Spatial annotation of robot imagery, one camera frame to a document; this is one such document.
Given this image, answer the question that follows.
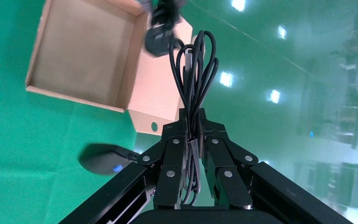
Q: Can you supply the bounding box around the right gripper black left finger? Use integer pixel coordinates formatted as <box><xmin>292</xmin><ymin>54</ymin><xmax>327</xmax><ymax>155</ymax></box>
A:
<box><xmin>58</xmin><ymin>108</ymin><xmax>195</xmax><ymax>224</ymax></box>

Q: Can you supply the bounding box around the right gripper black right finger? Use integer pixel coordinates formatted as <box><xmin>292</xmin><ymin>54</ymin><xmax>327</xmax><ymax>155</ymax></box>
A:
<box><xmin>198</xmin><ymin>108</ymin><xmax>354</xmax><ymax>224</ymax></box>

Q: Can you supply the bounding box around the black wired mouse cable bundle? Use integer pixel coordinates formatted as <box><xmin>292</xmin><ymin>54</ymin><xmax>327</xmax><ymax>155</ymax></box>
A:
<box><xmin>78</xmin><ymin>0</ymin><xmax>220</xmax><ymax>206</ymax></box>

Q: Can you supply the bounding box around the open flat cardboard box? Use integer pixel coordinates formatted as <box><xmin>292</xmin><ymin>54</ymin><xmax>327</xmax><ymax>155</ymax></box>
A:
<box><xmin>25</xmin><ymin>0</ymin><xmax>204</xmax><ymax>137</ymax></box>

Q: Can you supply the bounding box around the green cloth mat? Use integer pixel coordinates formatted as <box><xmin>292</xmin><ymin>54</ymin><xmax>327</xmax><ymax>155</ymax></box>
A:
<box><xmin>0</xmin><ymin>0</ymin><xmax>138</xmax><ymax>224</ymax></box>

